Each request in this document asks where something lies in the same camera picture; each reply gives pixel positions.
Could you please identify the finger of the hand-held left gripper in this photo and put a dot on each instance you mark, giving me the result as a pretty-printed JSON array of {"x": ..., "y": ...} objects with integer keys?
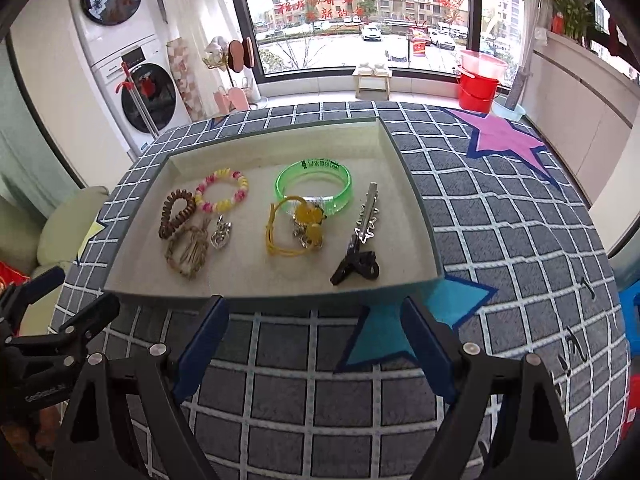
[
  {"x": 75, "y": 332},
  {"x": 35, "y": 287}
]

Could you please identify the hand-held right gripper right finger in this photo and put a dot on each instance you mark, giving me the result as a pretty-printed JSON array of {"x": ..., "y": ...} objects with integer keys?
[{"x": 431, "y": 355}]

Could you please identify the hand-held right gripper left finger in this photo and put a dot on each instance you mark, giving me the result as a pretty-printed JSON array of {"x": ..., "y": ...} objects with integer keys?
[{"x": 200, "y": 355}]

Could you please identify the black hair clip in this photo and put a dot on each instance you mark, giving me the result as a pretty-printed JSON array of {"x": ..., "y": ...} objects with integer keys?
[{"x": 357, "y": 265}]

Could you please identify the silver pendant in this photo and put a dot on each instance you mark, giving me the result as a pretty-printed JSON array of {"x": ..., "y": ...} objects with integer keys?
[{"x": 219, "y": 237}]

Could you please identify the shallow grey-green tray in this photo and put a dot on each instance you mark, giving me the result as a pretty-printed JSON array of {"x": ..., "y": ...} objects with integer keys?
[{"x": 300, "y": 275}]

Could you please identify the silver metal hair clip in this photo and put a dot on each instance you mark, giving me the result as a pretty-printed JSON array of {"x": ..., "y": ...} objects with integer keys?
[{"x": 367, "y": 210}]

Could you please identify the red cloth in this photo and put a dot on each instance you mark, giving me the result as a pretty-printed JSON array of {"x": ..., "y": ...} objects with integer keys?
[{"x": 12, "y": 275}]

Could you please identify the light green sofa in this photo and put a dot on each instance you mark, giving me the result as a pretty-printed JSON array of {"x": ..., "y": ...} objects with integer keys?
[{"x": 55, "y": 240}]

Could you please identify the red mop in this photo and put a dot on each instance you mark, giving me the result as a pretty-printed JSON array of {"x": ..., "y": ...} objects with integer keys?
[{"x": 135, "y": 95}]

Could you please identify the white washing machine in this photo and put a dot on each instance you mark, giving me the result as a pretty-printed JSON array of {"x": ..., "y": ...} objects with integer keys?
[{"x": 145, "y": 100}]

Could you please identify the green translucent bangle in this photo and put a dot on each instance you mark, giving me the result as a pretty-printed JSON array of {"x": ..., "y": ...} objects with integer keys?
[{"x": 310, "y": 165}]

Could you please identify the light blue basin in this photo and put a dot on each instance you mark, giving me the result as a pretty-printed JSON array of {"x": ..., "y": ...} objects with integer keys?
[{"x": 507, "y": 111}]

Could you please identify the chequered folded mat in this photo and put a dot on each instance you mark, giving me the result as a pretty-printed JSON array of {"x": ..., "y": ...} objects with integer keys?
[{"x": 185, "y": 80}]

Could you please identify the red bucket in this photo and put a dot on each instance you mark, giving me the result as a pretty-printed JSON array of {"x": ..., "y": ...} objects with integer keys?
[{"x": 477, "y": 95}]

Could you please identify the small wooden stool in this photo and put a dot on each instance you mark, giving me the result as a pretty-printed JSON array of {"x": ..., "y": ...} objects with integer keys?
[{"x": 372, "y": 82}]

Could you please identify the grey leaning board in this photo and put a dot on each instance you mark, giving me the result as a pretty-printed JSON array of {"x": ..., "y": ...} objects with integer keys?
[{"x": 517, "y": 90}]

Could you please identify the slipper rack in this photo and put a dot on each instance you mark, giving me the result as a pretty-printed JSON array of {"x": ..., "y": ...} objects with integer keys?
[{"x": 235, "y": 75}]

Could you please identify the beige cabinet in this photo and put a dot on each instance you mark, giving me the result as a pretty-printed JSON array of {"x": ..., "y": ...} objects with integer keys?
[{"x": 575, "y": 110}]

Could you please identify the white shoes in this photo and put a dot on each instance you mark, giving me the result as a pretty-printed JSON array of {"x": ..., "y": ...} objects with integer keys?
[{"x": 372, "y": 69}]

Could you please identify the pink basin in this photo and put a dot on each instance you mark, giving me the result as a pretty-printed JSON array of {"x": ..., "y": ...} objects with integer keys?
[{"x": 482, "y": 65}]

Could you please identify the large window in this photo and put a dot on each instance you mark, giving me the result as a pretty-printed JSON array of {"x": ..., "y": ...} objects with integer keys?
[{"x": 360, "y": 10}]

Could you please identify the red vase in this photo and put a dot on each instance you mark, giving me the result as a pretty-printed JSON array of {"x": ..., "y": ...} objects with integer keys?
[{"x": 558, "y": 25}]

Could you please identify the hanging clothes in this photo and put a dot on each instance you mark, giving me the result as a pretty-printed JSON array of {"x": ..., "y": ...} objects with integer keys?
[{"x": 615, "y": 35}]

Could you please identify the green potted plant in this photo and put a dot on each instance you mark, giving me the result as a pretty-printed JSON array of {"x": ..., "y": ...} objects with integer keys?
[{"x": 570, "y": 10}]

